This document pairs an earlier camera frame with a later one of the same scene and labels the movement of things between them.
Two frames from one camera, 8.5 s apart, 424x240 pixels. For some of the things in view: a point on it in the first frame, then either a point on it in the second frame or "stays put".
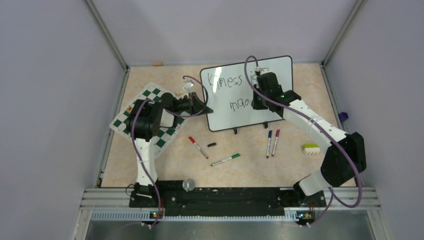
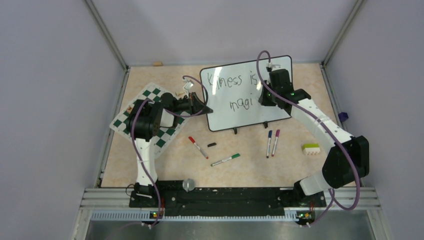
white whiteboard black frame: [229, 93] stays put
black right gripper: [256, 105] → [264, 101]
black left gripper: [196, 106] stays put
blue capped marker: [270, 137] stays put
